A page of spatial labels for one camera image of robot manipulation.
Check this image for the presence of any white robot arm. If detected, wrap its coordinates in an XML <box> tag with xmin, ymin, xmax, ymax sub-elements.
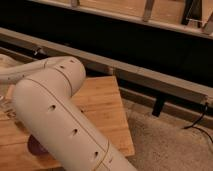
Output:
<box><xmin>0</xmin><ymin>56</ymin><xmax>137</xmax><ymax>171</ymax></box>

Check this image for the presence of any dark red round object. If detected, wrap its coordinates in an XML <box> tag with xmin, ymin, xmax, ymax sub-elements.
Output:
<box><xmin>27</xmin><ymin>135</ymin><xmax>48</xmax><ymax>156</ymax></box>

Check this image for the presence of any grey metal frame rail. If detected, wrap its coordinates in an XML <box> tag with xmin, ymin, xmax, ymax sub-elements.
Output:
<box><xmin>0</xmin><ymin>28</ymin><xmax>213</xmax><ymax>107</ymax></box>

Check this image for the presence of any black rail bracket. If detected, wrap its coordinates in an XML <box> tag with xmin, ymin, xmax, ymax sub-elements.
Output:
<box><xmin>152</xmin><ymin>95</ymin><xmax>166</xmax><ymax>117</ymax></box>

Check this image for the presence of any wooden upper shelf frame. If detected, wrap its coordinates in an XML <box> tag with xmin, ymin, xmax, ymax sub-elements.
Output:
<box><xmin>31</xmin><ymin>0</ymin><xmax>213</xmax><ymax>40</ymax></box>

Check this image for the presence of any black cable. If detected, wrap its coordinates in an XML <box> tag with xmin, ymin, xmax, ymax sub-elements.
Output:
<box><xmin>182</xmin><ymin>101</ymin><xmax>213</xmax><ymax>145</ymax></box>

